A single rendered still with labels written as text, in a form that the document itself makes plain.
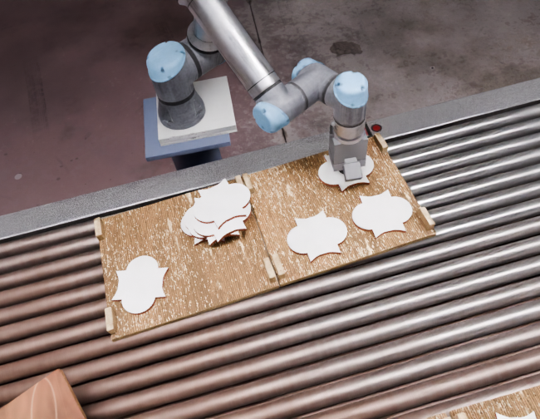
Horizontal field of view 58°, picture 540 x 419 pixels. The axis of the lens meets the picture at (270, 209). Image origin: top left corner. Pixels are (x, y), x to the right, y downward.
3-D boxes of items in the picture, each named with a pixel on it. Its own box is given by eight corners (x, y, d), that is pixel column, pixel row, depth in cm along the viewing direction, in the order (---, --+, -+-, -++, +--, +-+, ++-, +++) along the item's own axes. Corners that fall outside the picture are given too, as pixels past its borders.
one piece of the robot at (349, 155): (336, 151, 113) (336, 193, 126) (375, 145, 113) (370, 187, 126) (326, 115, 120) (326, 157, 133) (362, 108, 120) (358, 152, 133)
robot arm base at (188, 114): (155, 105, 161) (146, 81, 153) (198, 92, 163) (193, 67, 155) (164, 135, 153) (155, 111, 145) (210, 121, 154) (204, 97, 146)
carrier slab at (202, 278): (98, 223, 134) (95, 220, 132) (241, 180, 138) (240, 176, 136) (113, 342, 114) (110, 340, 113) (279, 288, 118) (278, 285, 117)
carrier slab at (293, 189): (242, 179, 138) (241, 176, 136) (376, 138, 142) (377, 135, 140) (280, 287, 118) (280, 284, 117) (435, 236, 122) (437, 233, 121)
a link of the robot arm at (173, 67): (148, 91, 151) (134, 54, 140) (182, 69, 155) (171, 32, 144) (171, 108, 145) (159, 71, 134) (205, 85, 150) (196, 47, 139)
